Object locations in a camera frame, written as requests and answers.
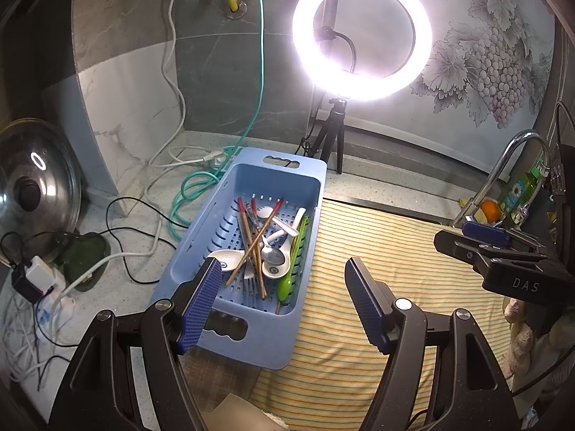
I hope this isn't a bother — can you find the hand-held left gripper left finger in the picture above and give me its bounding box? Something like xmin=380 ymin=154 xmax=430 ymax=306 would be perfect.
xmin=47 ymin=257 xmax=224 ymax=431

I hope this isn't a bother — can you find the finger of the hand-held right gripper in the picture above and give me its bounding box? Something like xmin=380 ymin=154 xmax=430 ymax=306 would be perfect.
xmin=462 ymin=221 xmax=548 ymax=253
xmin=433 ymin=229 xmax=558 ymax=275

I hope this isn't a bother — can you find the chrome faucet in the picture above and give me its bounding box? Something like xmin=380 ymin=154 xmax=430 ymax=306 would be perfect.
xmin=451 ymin=129 xmax=551 ymax=230

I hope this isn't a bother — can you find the blue plastic utensil basket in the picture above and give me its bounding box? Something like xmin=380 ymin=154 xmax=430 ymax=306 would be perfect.
xmin=146 ymin=146 xmax=328 ymax=371

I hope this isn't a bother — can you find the steel pot lid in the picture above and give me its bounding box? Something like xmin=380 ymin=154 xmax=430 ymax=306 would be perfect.
xmin=0 ymin=117 xmax=84 ymax=270

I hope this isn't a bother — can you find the narrow-handled steel spoon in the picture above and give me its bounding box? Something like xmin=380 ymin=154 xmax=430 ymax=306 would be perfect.
xmin=261 ymin=242 xmax=288 ymax=265

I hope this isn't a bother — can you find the green dish soap bottle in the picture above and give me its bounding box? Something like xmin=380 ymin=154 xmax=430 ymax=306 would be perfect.
xmin=501 ymin=155 xmax=546 ymax=227

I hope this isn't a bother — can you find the wide-handled steel utensil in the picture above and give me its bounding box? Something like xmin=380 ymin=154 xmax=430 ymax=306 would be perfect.
xmin=243 ymin=269 xmax=269 ymax=301

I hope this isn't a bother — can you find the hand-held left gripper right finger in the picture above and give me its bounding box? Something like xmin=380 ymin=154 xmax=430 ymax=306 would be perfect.
xmin=344 ymin=257 xmax=522 ymax=431

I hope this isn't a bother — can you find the grape print window blind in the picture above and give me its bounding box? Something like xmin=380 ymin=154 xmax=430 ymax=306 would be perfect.
xmin=404 ymin=0 xmax=555 ymax=131

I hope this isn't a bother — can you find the dark green plastic holder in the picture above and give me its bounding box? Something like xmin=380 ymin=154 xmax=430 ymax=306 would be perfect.
xmin=60 ymin=232 xmax=111 ymax=292

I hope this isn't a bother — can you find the striped yellow cloth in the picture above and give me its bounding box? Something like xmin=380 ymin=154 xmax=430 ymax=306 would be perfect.
xmin=180 ymin=198 xmax=517 ymax=431

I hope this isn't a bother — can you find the green plastic spoon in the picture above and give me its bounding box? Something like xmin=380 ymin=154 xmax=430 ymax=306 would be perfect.
xmin=276 ymin=251 xmax=302 ymax=302
xmin=290 ymin=216 xmax=311 ymax=279

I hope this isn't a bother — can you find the white charger plug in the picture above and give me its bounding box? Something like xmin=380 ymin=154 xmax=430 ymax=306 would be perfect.
xmin=24 ymin=256 xmax=59 ymax=295

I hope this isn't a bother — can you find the white ceramic spoon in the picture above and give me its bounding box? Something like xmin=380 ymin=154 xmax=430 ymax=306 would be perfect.
xmin=261 ymin=261 xmax=289 ymax=280
xmin=207 ymin=249 xmax=245 ymax=274

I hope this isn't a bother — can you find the black cable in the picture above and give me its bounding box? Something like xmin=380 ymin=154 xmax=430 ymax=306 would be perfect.
xmin=103 ymin=195 xmax=180 ymax=286

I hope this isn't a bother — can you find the brown cardboard piece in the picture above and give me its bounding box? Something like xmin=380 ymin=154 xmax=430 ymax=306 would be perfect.
xmin=209 ymin=393 xmax=279 ymax=431

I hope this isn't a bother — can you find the teal hose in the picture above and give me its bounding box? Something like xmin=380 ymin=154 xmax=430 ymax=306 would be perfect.
xmin=171 ymin=0 xmax=267 ymax=240

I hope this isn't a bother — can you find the white cable bundle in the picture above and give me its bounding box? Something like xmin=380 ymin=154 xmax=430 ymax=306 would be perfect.
xmin=0 ymin=296 xmax=68 ymax=382

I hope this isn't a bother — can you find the orange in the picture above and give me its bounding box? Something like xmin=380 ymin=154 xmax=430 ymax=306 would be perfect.
xmin=480 ymin=200 xmax=501 ymax=224

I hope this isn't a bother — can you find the ring light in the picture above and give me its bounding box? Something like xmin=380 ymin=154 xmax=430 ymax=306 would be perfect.
xmin=291 ymin=0 xmax=433 ymax=103

